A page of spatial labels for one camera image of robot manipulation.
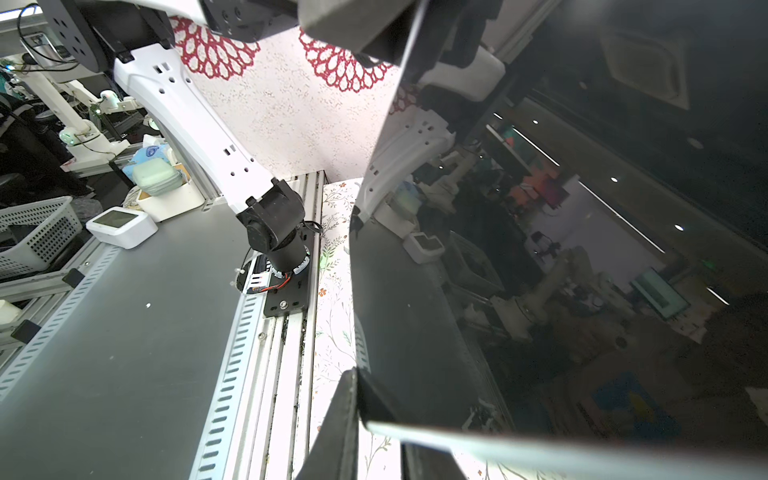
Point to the small white display device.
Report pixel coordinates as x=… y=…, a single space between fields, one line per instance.
x=121 y=227

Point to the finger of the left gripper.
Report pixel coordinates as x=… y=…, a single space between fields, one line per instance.
x=363 y=26

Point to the black phone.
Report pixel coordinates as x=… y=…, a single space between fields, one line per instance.
x=559 y=249

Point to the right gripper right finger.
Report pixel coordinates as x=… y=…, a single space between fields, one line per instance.
x=423 y=463

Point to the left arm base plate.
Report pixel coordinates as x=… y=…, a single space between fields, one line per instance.
x=283 y=294

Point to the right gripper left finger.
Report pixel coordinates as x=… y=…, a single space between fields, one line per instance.
x=334 y=455

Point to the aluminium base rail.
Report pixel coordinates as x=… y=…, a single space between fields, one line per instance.
x=258 y=422

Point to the white box with green items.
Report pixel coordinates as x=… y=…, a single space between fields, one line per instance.
x=161 y=185

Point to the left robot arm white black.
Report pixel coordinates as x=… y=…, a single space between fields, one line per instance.
x=134 y=43

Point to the white perforated plastic basket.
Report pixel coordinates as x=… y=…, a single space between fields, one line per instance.
x=54 y=225

